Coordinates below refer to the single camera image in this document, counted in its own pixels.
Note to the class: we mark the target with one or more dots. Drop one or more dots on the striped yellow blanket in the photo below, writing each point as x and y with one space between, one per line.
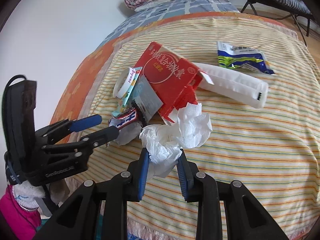
250 155

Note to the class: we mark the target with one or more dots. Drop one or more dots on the grey wipe sachet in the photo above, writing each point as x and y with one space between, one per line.
147 100

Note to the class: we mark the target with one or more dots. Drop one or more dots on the red blue candy wrapper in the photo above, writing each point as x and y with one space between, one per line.
127 118

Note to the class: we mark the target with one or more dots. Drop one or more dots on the person's left forearm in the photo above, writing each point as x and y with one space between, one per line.
17 212

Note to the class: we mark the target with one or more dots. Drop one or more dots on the crumpled grey paper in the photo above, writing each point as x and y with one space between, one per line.
128 135

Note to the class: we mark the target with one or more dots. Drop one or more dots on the black folding chair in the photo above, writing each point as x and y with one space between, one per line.
260 2

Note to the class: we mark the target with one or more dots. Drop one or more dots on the red cardboard box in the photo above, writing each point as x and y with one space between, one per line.
170 75

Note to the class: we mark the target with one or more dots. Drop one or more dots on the white rubber wristband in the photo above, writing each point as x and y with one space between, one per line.
126 80

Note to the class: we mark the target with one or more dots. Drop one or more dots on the white tissue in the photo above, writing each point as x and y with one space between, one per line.
185 127

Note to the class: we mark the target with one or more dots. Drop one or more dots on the blue green snack wrapper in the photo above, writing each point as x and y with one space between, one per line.
240 58

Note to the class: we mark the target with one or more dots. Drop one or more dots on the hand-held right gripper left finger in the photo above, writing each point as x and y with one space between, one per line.
143 171

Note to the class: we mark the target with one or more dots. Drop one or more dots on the striped grey cushion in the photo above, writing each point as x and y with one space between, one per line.
285 1

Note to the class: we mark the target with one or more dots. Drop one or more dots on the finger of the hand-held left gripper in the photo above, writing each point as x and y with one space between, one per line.
105 135
86 122

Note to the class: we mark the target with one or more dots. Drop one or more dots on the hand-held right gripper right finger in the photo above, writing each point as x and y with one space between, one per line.
182 177

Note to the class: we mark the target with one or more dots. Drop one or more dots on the blue checked bedsheet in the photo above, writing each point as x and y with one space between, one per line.
175 7

